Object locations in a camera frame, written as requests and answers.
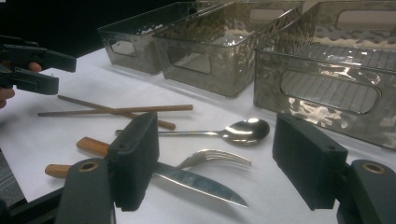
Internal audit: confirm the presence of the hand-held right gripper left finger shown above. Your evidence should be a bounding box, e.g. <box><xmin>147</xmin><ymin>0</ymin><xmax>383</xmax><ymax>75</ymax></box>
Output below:
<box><xmin>106</xmin><ymin>112</ymin><xmax>161</xmax><ymax>213</ymax></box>

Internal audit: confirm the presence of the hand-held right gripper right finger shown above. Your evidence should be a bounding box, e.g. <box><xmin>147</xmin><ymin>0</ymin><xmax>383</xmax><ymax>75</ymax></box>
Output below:
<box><xmin>272</xmin><ymin>112</ymin><xmax>348</xmax><ymax>211</ymax></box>

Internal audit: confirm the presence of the brown wooden chopstick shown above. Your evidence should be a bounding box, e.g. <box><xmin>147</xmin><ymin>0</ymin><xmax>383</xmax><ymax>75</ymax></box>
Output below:
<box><xmin>57</xmin><ymin>94</ymin><xmax>177</xmax><ymax>131</ymax></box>
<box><xmin>36</xmin><ymin>104</ymin><xmax>194</xmax><ymax>118</ymax></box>

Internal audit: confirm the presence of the wooden-handled metal knife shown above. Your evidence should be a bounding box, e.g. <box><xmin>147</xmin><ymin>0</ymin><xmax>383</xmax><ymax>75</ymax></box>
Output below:
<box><xmin>45</xmin><ymin>161</ymin><xmax>249</xmax><ymax>208</ymax></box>

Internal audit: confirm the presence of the silver metal spoon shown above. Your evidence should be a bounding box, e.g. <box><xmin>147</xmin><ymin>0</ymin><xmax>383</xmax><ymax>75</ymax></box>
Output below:
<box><xmin>115</xmin><ymin>117</ymin><xmax>271</xmax><ymax>147</ymax></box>

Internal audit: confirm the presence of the wooden-handled metal fork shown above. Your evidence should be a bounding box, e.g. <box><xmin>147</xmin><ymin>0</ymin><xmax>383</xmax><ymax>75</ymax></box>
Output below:
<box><xmin>76</xmin><ymin>136</ymin><xmax>252</xmax><ymax>171</ymax></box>

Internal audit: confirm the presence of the transparent grey plastic bin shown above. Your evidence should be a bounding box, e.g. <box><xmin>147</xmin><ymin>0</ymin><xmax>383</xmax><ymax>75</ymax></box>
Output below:
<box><xmin>253</xmin><ymin>0</ymin><xmax>396</xmax><ymax>151</ymax></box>
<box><xmin>97</xmin><ymin>1</ymin><xmax>223</xmax><ymax>76</ymax></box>
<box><xmin>152</xmin><ymin>0</ymin><xmax>304</xmax><ymax>98</ymax></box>

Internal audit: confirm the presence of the dark curtain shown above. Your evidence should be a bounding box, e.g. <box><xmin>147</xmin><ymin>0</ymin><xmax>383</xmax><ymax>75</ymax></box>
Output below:
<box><xmin>0</xmin><ymin>0</ymin><xmax>194</xmax><ymax>59</ymax></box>

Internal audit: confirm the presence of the white table cover sheet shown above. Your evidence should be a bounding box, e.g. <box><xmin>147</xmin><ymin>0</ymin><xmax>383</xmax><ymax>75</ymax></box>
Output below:
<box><xmin>0</xmin><ymin>46</ymin><xmax>396</xmax><ymax>224</ymax></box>

